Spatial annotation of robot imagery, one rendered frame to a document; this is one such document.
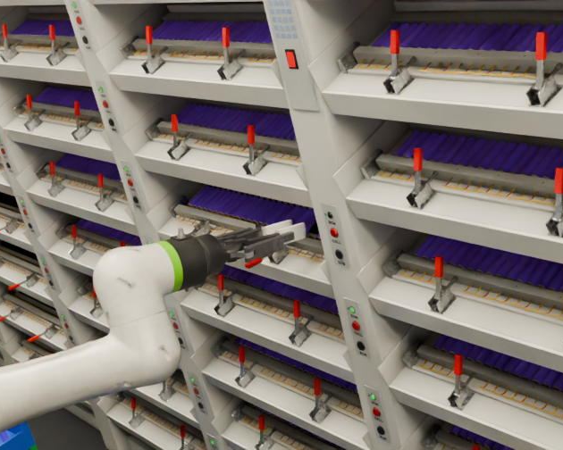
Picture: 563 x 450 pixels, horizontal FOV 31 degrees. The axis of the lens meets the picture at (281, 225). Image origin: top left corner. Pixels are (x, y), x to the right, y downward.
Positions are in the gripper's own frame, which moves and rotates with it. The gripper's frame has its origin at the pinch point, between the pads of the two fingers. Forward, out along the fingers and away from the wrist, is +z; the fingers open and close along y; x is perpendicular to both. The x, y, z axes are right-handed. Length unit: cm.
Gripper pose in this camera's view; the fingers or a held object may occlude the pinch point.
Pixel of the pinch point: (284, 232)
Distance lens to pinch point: 191.2
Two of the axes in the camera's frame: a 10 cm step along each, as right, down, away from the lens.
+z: 7.8, -2.2, 5.9
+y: -6.3, -1.6, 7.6
